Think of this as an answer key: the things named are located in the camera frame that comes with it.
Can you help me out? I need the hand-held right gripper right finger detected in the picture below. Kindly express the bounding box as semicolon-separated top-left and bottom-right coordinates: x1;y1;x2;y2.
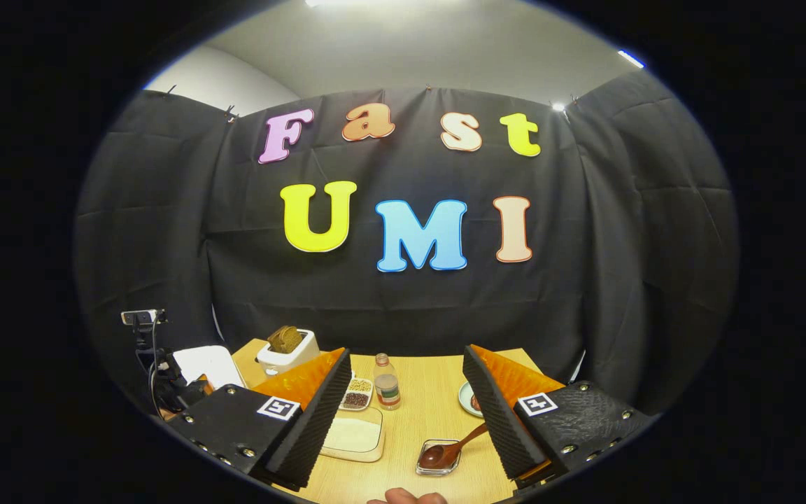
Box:
462;344;660;491

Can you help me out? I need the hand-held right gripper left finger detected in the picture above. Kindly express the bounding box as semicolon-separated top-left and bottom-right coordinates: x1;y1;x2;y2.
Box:
165;348;353;493

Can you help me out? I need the white rice cooker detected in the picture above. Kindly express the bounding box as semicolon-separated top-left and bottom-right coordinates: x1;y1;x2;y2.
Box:
174;345;247;391

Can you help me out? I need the clear container of white rice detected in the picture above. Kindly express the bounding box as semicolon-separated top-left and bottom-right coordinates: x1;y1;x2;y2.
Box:
319;406;386;463

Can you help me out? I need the clear square chopstick holder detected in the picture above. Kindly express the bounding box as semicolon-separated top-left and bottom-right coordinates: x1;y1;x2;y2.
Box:
416;439;462;477

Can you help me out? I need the brown wooden spoon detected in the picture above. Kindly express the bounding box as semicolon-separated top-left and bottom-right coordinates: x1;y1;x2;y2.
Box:
418;422;490;471

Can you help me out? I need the pale green plate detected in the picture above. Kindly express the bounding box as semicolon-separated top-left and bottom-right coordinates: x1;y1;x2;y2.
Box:
458;381;485;419

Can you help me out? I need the white divided grain dish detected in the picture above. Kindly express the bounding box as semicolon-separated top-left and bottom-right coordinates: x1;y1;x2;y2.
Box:
341;377;375;412

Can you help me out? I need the white toaster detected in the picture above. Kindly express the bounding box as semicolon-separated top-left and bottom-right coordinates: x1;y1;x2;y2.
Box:
257;329;321;377

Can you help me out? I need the small clear bottle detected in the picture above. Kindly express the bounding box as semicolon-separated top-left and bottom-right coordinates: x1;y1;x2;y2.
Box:
374;353;402;411

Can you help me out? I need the black backdrop cloth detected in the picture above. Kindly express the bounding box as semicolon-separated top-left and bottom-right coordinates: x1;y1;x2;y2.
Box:
74;70;741;421

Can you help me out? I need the black cable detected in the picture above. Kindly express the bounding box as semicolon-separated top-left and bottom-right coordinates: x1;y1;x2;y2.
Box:
148;323;166;419

